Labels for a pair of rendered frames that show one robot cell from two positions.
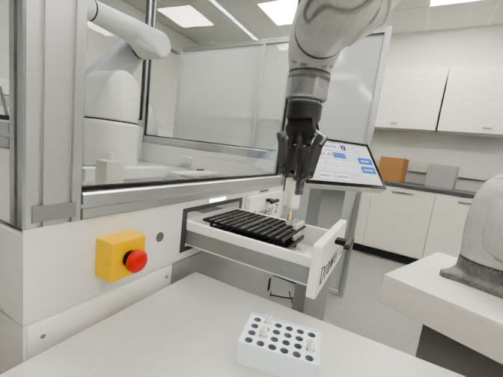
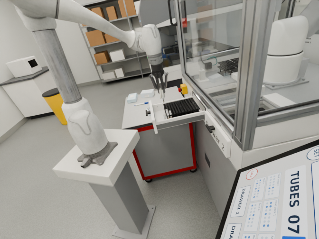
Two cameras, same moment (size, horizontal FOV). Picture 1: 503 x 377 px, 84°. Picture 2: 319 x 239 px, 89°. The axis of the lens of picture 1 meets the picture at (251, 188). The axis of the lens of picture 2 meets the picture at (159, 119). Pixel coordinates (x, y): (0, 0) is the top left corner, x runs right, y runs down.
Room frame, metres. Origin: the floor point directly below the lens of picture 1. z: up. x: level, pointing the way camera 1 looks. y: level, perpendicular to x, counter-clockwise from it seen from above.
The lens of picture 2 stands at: (1.53, -0.62, 1.45)
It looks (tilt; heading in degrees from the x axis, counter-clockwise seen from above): 32 degrees down; 153
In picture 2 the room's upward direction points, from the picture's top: 13 degrees counter-clockwise
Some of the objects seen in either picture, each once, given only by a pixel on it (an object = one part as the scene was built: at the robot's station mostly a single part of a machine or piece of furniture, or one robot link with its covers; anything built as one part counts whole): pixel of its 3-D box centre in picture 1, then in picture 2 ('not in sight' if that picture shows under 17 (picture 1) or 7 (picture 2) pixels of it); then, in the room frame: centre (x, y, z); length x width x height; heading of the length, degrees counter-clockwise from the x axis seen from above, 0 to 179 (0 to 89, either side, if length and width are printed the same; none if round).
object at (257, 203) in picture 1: (264, 207); (215, 131); (1.06, -0.06, 0.87); 0.29 x 0.02 x 0.11; 153
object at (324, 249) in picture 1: (329, 252); (153, 115); (0.63, -0.20, 0.87); 0.29 x 0.02 x 0.11; 153
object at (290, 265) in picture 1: (251, 234); (182, 110); (0.73, -0.02, 0.86); 0.40 x 0.26 x 0.06; 63
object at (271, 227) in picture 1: (254, 233); (181, 109); (0.72, -0.02, 0.87); 0.22 x 0.18 x 0.06; 63
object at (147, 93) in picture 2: not in sight; (147, 93); (0.06, 0.06, 0.79); 0.13 x 0.09 x 0.05; 47
